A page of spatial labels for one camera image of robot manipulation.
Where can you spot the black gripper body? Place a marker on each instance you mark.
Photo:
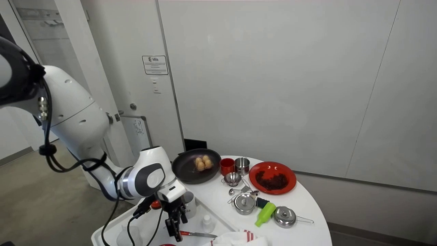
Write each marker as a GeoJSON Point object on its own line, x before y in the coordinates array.
{"type": "Point", "coordinates": [176, 217]}

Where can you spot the red handled knife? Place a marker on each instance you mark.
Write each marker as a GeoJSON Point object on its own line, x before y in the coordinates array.
{"type": "Point", "coordinates": [197, 234]}

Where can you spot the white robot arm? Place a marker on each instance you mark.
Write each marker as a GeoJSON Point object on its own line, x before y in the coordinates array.
{"type": "Point", "coordinates": [67, 110]}

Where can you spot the white cup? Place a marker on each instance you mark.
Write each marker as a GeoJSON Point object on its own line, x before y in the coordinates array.
{"type": "Point", "coordinates": [208, 223]}

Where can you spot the steel cup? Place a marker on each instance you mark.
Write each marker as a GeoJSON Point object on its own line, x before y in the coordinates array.
{"type": "Point", "coordinates": [242, 166]}

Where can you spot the black frying pan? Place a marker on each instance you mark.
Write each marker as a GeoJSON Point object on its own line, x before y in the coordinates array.
{"type": "Point", "coordinates": [197, 166]}

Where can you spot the small steel bowl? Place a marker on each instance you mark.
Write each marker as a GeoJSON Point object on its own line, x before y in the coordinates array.
{"type": "Point", "coordinates": [232, 180]}

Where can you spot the red mug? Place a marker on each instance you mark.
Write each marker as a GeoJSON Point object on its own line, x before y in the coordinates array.
{"type": "Point", "coordinates": [227, 166]}

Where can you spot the steel pot lid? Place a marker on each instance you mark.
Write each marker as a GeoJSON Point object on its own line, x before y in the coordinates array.
{"type": "Point", "coordinates": [244, 204]}

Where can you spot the white cloth with red stripes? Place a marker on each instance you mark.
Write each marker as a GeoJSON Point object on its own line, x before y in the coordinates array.
{"type": "Point", "coordinates": [239, 238]}

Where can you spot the red plate with dark food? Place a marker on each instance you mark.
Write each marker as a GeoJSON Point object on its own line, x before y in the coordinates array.
{"type": "Point", "coordinates": [272, 178]}

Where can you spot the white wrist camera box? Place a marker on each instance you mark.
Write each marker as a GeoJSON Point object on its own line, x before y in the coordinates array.
{"type": "Point", "coordinates": [171, 192]}

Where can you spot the wall notice sign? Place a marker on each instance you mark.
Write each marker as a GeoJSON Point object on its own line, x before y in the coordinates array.
{"type": "Point", "coordinates": [154, 65]}

